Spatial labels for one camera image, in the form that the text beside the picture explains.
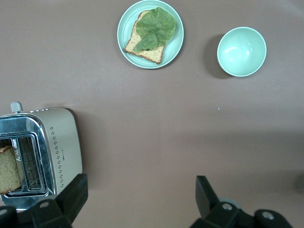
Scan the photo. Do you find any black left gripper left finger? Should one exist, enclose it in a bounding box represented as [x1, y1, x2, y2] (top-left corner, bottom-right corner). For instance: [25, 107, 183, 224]
[30, 173, 89, 228]

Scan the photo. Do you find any pale green bowl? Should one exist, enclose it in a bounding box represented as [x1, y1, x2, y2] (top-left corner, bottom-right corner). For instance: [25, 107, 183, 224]
[216, 27, 267, 78]

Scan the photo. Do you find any brown bread slice in toaster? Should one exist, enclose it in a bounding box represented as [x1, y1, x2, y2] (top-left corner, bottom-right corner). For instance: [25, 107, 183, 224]
[0, 145, 22, 195]

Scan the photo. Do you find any bread slice under lettuce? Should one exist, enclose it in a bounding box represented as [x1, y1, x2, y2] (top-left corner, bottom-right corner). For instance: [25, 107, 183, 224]
[123, 9, 167, 65]

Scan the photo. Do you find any beige and chrome toaster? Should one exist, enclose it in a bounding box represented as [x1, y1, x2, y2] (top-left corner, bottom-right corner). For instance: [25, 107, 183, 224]
[0, 101, 84, 211]

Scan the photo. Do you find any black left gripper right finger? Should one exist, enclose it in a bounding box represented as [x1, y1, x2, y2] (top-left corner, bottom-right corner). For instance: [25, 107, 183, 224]
[190, 175, 256, 228]

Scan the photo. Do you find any green lettuce leaf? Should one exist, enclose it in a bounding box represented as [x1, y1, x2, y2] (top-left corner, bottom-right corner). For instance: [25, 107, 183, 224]
[133, 7, 177, 52]

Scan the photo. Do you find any pale green plate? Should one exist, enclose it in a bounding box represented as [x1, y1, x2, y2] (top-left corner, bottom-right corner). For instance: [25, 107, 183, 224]
[117, 0, 185, 70]

